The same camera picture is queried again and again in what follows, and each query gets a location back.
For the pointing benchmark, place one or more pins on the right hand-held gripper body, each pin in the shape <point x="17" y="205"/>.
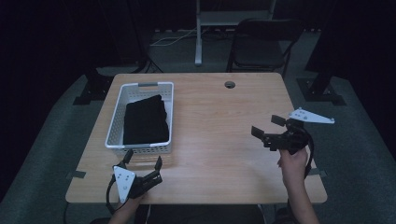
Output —
<point x="289" y="138"/>

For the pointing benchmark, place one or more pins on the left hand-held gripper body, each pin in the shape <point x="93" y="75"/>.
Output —
<point x="124" y="182"/>

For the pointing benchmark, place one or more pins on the white plastic basket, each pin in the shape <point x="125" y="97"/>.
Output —
<point x="120" y="118"/>

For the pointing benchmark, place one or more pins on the black cloth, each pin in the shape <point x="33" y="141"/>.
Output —
<point x="145" y="121"/>

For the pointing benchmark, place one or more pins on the person's left hand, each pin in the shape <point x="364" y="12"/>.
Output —
<point x="133" y="200"/>

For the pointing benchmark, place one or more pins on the person's right hand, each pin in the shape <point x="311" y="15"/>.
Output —
<point x="292" y="166"/>

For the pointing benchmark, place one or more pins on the grey tape piece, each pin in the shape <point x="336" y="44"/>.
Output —
<point x="77" y="174"/>
<point x="319" y="172"/>

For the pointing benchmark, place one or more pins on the black stand base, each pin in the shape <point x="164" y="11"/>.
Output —
<point x="93" y="90"/>
<point x="320" y="91"/>

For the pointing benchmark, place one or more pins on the person's dark lap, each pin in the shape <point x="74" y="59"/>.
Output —
<point x="205" y="214"/>

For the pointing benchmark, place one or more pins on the black folding chair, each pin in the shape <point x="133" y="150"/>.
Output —
<point x="260" y="51"/>

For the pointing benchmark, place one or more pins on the grey metal stand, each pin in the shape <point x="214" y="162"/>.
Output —
<point x="198" y="37"/>

